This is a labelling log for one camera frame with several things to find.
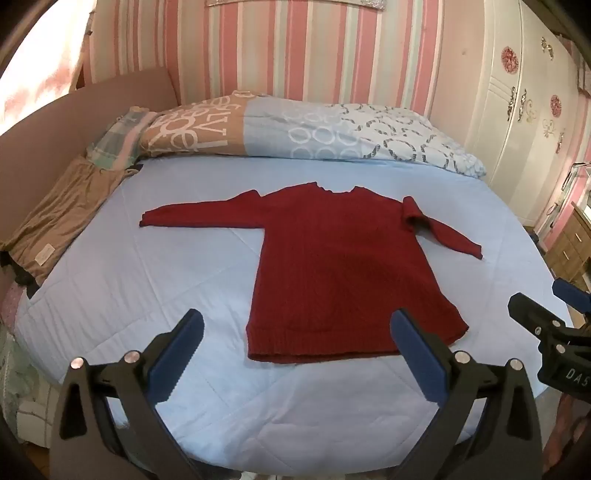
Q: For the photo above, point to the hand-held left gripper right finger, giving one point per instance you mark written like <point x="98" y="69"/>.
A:
<point x="422" y="357"/>

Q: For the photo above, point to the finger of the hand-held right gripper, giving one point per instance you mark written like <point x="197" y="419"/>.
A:
<point x="535" y="314"/>
<point x="570" y="293"/>

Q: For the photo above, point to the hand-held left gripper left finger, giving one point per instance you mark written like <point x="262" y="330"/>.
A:
<point x="178" y="357"/>

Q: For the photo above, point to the red knit sweater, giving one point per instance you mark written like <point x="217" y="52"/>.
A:
<point x="341" y="272"/>

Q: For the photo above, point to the wooden drawer cabinet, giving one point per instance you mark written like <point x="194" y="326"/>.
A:
<point x="572" y="244"/>

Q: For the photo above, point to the bed with light blue quilt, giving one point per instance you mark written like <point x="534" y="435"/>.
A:
<point x="184" y="277"/>

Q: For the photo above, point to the pale floral cloth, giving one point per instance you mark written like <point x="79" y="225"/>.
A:
<point x="18" y="369"/>

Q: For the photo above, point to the black cloth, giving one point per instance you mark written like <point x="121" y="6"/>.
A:
<point x="18" y="277"/>

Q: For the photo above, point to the white ornate wardrobe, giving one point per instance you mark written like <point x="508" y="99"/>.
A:
<point x="508" y="115"/>

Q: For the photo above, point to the brown garment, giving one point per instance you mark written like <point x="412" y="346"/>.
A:
<point x="55" y="212"/>

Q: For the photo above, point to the plaid pillow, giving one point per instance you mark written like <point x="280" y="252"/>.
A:
<point x="115" y="138"/>

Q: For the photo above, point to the folded blue and tan duvet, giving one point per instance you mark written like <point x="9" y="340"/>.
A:
<point x="300" y="134"/>

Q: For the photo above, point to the pink window curtain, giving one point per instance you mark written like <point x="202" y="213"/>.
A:
<point x="41" y="69"/>

